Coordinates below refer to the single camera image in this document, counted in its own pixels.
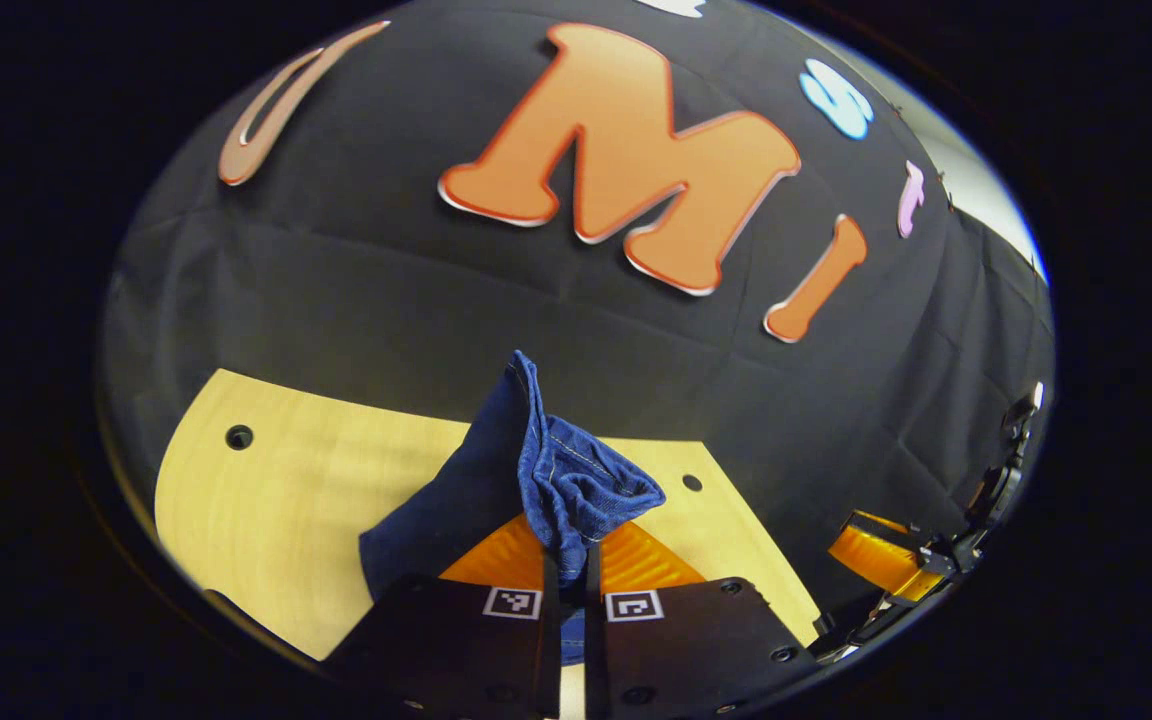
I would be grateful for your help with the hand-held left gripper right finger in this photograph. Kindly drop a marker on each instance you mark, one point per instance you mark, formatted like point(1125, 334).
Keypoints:
point(686, 640)

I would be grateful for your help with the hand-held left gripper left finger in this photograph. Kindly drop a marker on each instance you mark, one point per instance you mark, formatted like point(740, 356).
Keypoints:
point(456, 640)

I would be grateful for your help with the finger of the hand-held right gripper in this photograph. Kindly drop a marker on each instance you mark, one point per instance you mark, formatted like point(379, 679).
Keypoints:
point(876, 555)

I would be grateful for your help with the blue jeans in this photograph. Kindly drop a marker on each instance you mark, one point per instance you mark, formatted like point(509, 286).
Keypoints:
point(576, 480)

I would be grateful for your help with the black backdrop cloth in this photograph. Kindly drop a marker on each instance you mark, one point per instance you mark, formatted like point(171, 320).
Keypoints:
point(386, 300)

